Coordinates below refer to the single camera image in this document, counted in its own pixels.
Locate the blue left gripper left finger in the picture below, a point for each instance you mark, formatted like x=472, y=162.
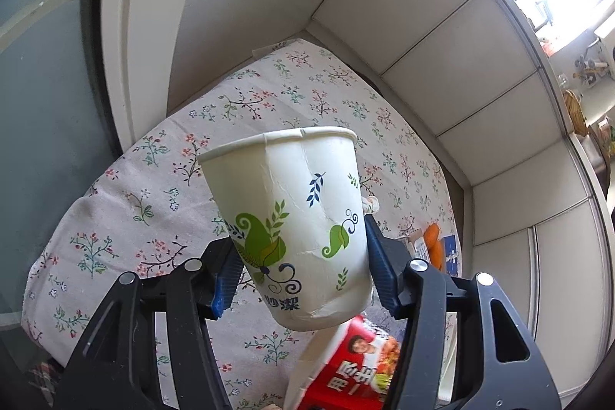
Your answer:
x=228, y=268

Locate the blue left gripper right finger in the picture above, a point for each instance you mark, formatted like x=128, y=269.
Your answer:
x=382, y=272

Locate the orange peel piece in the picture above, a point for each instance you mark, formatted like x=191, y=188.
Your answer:
x=434, y=246

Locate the dark blue small carton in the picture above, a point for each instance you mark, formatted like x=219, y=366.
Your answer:
x=452, y=254

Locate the white paper cup green print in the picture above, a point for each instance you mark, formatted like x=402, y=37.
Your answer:
x=292, y=205

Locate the red instant noodle cup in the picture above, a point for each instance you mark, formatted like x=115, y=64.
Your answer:
x=346, y=367

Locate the crumpled white tissue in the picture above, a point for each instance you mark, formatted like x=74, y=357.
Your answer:
x=370, y=205

